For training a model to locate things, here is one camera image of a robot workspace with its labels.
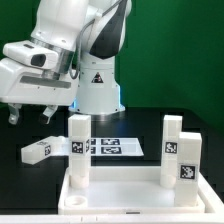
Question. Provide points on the white marker base sheet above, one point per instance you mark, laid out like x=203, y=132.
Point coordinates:
x=102, y=147

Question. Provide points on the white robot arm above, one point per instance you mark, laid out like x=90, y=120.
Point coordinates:
x=69, y=59

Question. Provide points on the white square desk top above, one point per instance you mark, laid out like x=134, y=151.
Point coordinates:
x=118, y=190

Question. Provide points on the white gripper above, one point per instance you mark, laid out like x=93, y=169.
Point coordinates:
x=24, y=85

